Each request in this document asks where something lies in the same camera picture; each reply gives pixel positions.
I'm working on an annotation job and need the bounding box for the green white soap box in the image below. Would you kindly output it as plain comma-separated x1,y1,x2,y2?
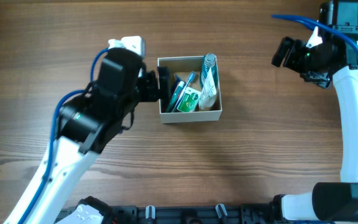
177,87,201,113

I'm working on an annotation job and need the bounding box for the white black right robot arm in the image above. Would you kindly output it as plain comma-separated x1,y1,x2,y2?
269,1,358,223

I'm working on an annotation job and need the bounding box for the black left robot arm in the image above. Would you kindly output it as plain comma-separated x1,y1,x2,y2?
6,47,171,223

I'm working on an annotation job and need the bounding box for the red green toothpaste tube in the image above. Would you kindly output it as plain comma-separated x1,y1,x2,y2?
166,81,185,113

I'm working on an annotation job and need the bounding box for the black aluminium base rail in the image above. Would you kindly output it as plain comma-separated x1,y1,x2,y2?
60,203,279,224

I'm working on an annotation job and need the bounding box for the white cream tube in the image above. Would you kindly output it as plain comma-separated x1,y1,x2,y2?
198,68,218,111

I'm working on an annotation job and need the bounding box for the blue disposable razor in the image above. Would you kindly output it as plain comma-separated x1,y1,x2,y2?
171,73,183,93

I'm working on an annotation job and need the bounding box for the white open cardboard box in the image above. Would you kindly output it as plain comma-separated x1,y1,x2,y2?
157,55,223,123

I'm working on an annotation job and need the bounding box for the teal mouthwash bottle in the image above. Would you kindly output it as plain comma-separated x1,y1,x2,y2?
200,53,218,88

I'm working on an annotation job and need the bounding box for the blue white toothbrush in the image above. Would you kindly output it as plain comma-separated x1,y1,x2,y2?
172,71,196,112

